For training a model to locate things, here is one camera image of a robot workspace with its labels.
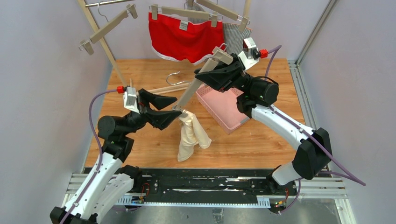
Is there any wooden clip hanger cream underwear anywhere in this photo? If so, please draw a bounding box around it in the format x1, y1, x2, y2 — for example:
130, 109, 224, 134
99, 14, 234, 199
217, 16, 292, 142
172, 43, 233, 111

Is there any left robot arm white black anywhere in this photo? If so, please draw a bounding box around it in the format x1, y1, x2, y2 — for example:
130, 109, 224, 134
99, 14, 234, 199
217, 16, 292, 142
50, 86, 182, 224

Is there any grey striped underwear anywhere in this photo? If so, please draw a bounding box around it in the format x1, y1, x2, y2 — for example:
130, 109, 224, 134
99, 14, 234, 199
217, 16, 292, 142
184, 0, 252, 54

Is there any pink plastic basket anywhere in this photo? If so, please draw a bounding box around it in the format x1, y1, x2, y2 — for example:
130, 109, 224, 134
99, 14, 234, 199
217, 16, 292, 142
196, 85, 250, 134

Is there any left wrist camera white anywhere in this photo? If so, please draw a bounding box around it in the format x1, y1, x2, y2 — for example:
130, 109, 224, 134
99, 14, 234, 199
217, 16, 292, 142
123, 86, 140, 113

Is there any wooden clip hanger red underwear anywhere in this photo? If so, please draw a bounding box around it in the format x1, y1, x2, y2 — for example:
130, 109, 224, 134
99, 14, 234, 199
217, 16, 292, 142
149, 4, 218, 28

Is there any wooden clip hanger striped underwear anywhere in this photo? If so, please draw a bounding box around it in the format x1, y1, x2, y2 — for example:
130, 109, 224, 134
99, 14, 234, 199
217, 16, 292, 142
196, 0, 251, 32

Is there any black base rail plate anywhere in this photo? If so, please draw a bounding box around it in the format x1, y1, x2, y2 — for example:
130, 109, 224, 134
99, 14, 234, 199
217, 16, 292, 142
116, 168, 299, 208

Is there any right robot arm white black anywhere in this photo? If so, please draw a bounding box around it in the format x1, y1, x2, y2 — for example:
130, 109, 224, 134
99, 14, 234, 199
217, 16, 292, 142
194, 53, 332, 187

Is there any wooden clothes rack frame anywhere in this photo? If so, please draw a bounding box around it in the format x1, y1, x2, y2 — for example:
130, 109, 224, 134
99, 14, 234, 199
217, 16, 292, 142
78, 0, 251, 85

